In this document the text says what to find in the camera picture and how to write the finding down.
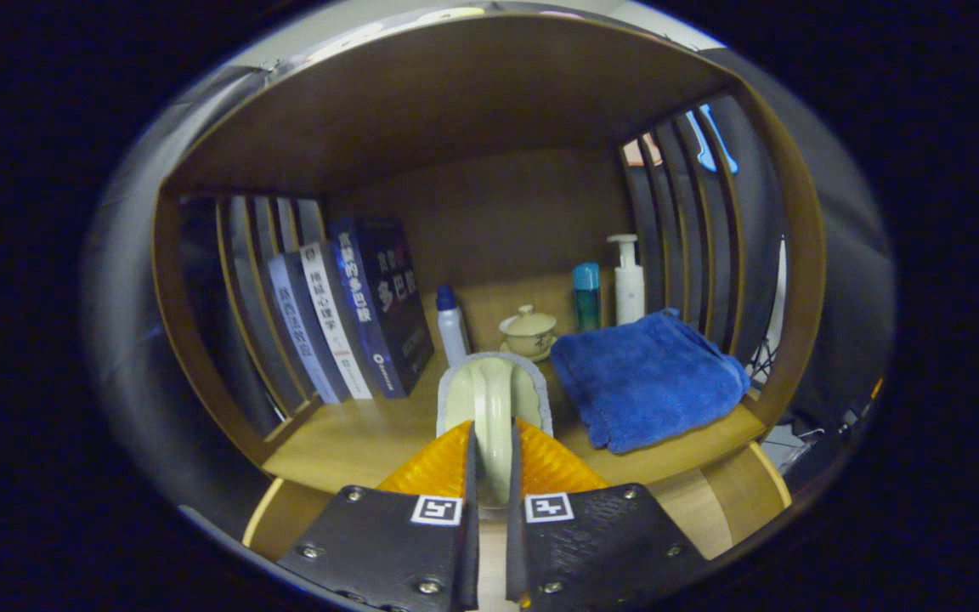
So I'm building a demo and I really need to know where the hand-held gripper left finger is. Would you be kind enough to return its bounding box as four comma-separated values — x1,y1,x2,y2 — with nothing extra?
275,421,480,612

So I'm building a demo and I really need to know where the blue folded towel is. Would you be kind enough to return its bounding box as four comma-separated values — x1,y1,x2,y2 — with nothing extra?
550,308,751,454

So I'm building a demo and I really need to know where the teal bottle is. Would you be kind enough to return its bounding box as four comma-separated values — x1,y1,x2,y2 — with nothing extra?
573,263,602,332

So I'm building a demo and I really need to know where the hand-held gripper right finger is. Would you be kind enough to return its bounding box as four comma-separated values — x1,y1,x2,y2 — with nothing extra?
505,418,711,612

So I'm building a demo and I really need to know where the light blue book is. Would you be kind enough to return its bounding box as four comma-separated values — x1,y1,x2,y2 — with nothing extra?
267,252,342,405

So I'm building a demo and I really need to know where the white bottle with blue cap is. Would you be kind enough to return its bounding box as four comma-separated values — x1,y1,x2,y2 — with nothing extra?
436,285,471,368

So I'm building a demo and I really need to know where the white pump bottle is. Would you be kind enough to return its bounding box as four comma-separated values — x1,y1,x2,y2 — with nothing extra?
608,234,646,326

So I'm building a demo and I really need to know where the pale green handled scrub brush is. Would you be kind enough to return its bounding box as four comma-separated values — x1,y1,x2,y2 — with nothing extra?
436,352,554,511

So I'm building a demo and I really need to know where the wooden countertop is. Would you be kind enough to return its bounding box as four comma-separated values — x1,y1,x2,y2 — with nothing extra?
262,272,767,494

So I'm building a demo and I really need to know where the white book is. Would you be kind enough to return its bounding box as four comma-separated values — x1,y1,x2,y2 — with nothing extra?
300,241,374,400

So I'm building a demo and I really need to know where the beige lidded teacup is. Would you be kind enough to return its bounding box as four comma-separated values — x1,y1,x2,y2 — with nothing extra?
499,304,558,362

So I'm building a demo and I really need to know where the wooden cabinet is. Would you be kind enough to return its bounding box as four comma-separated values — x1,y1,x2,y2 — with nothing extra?
152,13,829,562

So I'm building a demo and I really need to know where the dark blue book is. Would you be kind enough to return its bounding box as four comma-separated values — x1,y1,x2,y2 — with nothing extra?
328,217,435,399

